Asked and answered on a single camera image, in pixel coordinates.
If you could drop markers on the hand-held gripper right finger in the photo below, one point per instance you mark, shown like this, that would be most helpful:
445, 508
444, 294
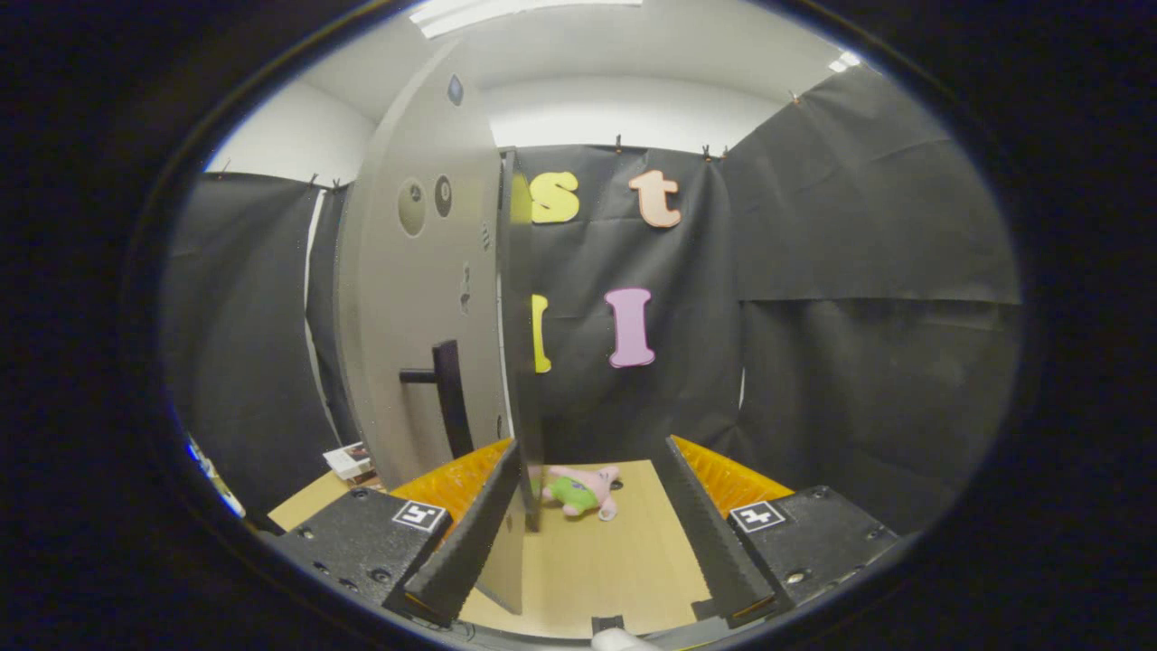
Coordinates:
714, 542

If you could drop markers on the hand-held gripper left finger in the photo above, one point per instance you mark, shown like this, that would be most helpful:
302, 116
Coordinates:
465, 542

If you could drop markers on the grey shoe cabinet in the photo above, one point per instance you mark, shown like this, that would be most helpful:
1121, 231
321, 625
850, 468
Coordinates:
522, 425

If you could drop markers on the grey shoe cabinet door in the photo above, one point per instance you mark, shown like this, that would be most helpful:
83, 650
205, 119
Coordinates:
407, 289

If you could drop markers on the pink and green plush toy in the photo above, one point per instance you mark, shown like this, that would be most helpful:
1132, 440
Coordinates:
578, 493

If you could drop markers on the small black clip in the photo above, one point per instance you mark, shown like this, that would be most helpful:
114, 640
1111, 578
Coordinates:
607, 624

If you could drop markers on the stack of white books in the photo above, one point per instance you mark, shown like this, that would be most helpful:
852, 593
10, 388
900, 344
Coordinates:
348, 461

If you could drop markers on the white desk clutter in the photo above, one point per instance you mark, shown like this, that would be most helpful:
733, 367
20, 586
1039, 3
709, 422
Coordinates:
217, 484

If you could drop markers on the small ceiling light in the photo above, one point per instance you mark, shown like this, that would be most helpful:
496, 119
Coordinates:
845, 61

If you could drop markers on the long ceiling light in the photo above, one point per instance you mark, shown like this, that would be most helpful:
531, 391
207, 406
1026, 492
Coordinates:
506, 14

